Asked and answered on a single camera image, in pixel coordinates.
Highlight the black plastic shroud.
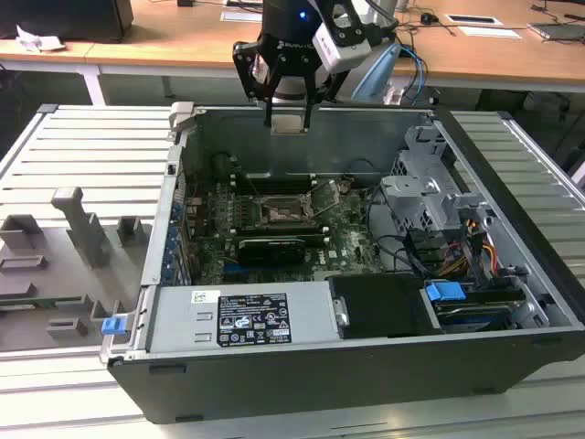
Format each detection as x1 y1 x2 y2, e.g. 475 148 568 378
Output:
328 273 442 340

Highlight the grey laptop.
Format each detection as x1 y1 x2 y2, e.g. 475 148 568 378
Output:
526 20 585 46

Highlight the silver topped CPU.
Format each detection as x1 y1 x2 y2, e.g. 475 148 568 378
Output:
270 113 306 136

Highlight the wooden desk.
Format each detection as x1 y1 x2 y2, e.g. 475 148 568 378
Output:
0 0 585 107

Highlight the crumpled white paper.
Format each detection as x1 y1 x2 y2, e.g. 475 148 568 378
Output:
16 25 66 53

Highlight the grey parts rack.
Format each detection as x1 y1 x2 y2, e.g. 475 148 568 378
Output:
0 186 154 354

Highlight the black RAM slot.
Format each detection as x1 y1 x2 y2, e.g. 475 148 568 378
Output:
233 181 317 188
233 177 317 184
233 226 330 232
233 173 317 180
233 186 317 194
233 222 330 229
233 230 330 236

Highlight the yellow red wire bundle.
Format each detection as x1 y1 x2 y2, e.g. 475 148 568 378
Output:
438 219 500 276

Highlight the green RAM stick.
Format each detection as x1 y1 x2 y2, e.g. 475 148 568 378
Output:
0 295 88 306

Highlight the CPU socket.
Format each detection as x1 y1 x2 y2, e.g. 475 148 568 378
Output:
258 192 319 228

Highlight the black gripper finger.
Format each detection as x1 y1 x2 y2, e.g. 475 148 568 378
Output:
301 54 351 134
231 40 287 128

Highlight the metal socket cover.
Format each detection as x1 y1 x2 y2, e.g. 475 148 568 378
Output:
310 179 343 217

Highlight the grey plastic case handle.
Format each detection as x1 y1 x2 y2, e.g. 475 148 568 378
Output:
167 101 198 134

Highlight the black open PC case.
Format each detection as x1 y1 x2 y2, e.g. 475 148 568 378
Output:
105 101 585 426

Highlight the hard disk in blue carrier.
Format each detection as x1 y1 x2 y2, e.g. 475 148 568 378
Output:
423 279 527 334

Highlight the blue cable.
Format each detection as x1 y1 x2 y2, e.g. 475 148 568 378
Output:
395 43 430 109

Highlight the white paper sheet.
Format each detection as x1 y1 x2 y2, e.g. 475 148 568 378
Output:
218 11 264 23
458 25 524 40

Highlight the black computer box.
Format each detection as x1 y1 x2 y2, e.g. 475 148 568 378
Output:
0 0 134 45

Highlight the green motherboard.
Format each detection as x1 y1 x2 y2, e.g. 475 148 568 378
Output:
185 173 392 285

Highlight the silver power supply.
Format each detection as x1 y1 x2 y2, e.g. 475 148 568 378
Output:
145 281 344 354

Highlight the silver metal drive cage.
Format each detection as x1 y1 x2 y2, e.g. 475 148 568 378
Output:
378 125 494 240

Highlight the blue case latch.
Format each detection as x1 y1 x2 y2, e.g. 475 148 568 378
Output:
101 316 127 337

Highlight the black cable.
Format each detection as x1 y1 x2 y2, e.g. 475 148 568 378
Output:
365 185 441 281

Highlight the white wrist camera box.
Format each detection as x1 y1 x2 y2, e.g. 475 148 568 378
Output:
313 16 374 74

